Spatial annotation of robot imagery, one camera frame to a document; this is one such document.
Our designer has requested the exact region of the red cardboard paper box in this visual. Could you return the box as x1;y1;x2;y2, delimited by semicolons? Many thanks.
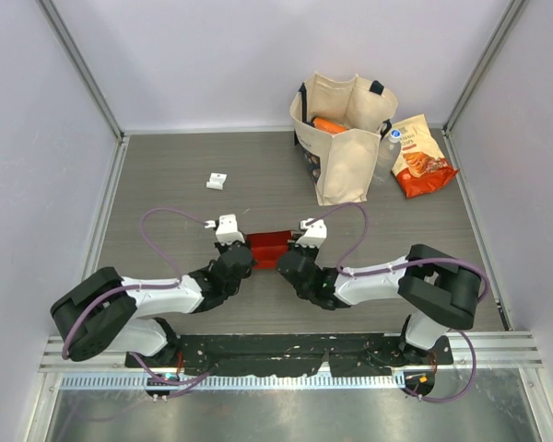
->
247;230;292;270

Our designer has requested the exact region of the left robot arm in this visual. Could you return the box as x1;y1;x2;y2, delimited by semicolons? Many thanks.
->
50;241;255;367

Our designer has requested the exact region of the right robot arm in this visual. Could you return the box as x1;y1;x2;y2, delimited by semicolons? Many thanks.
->
276;244;489;364

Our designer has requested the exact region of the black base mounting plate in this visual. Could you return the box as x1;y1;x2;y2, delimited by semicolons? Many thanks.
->
143;333;453;378

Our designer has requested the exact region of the beige canvas tote bag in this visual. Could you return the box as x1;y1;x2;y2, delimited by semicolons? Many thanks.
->
289;73;398;206

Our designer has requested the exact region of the orange item in bag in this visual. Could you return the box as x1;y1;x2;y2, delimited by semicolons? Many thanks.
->
310;117;347;135

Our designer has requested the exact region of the clear plastic water bottle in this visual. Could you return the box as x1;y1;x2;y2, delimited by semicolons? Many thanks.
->
371;129;401;185

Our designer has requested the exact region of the orange chips bag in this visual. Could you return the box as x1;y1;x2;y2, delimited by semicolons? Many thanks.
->
392;114;458;199

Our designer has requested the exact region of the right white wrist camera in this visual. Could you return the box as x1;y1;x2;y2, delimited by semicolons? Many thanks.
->
295;218;327;249

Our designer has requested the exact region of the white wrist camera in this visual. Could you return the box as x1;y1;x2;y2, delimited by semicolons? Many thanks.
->
204;214;245;246
295;218;327;249

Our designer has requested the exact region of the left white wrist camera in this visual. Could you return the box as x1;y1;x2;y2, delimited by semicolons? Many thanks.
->
204;214;245;246

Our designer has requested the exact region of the small white plastic bracket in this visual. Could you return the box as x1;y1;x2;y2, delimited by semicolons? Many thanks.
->
206;173;227;191

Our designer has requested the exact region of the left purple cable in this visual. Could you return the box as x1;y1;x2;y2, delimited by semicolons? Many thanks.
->
61;207;218;400

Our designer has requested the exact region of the purple cable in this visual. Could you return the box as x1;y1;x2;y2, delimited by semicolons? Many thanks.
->
61;207;218;400
303;202;492;406

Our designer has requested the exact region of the slotted cable duct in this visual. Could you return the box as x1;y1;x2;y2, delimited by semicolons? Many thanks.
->
59;372;405;390

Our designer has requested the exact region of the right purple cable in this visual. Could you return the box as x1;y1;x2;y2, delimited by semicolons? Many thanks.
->
303;202;492;406

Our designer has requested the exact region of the left aluminium frame post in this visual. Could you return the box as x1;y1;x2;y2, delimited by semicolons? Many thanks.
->
36;0;124;141

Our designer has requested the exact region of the aluminium frame post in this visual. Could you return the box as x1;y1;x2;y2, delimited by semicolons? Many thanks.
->
442;0;529;135
36;0;124;141

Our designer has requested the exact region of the right aluminium frame post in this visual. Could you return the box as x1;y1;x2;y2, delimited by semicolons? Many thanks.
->
442;0;529;135

